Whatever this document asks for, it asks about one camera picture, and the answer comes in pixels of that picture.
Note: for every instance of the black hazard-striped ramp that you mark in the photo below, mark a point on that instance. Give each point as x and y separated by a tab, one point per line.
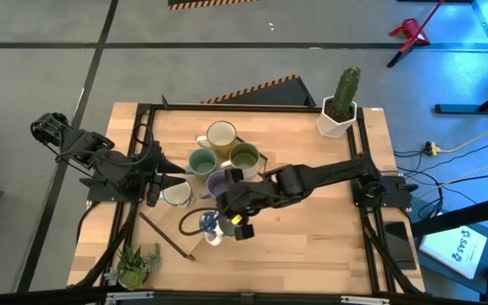
210	4
278	93

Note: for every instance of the white printed box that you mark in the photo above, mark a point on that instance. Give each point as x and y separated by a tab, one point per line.
451	250

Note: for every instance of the green succulent plant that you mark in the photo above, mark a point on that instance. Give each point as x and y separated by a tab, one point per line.
133	271

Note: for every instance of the green cactus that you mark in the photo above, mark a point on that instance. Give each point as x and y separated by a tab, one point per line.
346	91

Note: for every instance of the black metal stand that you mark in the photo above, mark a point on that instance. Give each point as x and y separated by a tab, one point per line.
460	109

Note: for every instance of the white faceted planter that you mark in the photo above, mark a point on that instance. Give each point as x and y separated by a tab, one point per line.
331	126

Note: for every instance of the silver bracket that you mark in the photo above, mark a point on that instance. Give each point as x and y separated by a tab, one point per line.
364	300
129	296

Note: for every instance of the black tablet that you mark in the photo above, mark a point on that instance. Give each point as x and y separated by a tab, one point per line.
398	245

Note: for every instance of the white mug with green interior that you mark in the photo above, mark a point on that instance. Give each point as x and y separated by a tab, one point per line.
245	157

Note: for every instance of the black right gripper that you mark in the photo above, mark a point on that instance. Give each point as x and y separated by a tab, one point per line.
246	197

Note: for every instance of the black table frame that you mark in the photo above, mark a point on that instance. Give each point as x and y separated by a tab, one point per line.
227	107

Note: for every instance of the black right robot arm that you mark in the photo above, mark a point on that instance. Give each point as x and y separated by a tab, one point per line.
333	171

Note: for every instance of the purple mug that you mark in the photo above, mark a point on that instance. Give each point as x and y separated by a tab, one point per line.
215	183

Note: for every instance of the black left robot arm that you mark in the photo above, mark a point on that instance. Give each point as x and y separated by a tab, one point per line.
100	163

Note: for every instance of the red metal stand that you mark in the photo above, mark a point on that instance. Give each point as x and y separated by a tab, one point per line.
409	31

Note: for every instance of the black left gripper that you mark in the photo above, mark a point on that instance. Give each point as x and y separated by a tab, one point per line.
153	173

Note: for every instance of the black metal beam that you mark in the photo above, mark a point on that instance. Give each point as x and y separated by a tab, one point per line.
460	216

